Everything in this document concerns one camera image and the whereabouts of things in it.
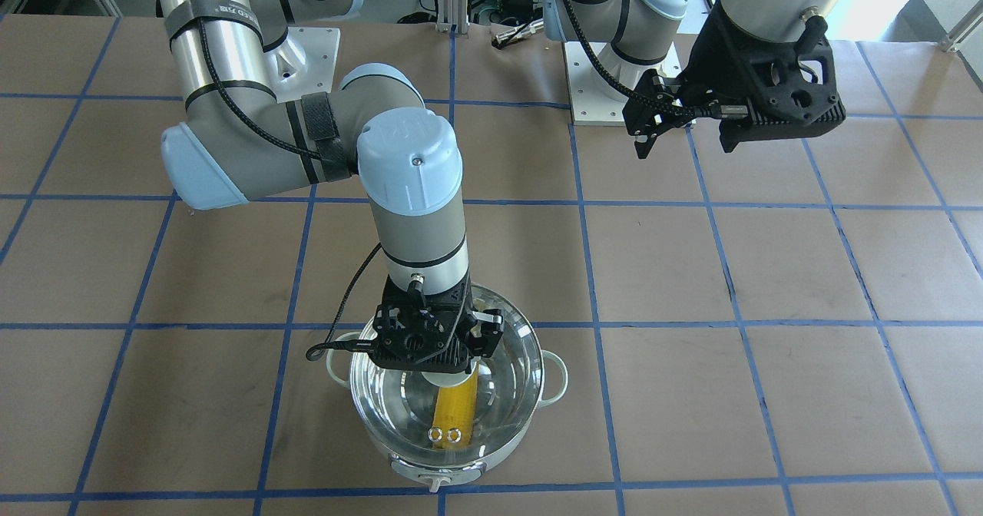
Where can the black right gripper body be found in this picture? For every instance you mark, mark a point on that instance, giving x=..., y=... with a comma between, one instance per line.
x=487, y=335

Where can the white metal cooking pot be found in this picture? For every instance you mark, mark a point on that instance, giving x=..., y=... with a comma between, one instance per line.
x=445, y=424

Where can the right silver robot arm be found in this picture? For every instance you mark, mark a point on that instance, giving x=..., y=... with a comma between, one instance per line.
x=241, y=142

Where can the yellow corn cob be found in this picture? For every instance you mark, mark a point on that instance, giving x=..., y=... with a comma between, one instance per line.
x=454, y=415

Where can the brown paper table cover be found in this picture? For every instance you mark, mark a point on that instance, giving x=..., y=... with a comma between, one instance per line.
x=791, y=328

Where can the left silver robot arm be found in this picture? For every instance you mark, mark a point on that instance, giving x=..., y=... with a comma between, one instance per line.
x=641, y=31

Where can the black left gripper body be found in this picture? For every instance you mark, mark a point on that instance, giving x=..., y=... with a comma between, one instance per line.
x=710, y=64

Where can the glass pot lid with knob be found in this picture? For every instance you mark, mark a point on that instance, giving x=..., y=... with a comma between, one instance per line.
x=445, y=401

